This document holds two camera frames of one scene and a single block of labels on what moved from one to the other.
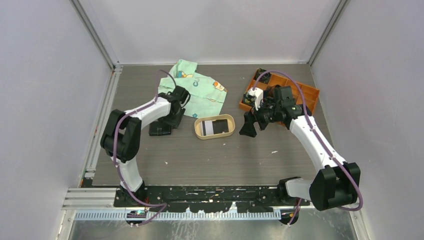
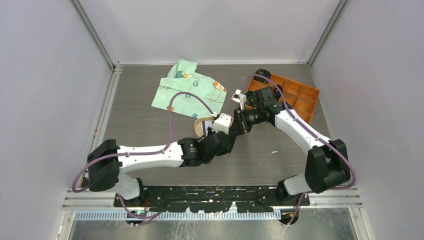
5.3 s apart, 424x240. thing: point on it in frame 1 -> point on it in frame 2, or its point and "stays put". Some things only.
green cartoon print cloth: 207,95 stays put
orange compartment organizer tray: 303,94 stays put
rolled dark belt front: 249,99 stays put
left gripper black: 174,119 -> 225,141
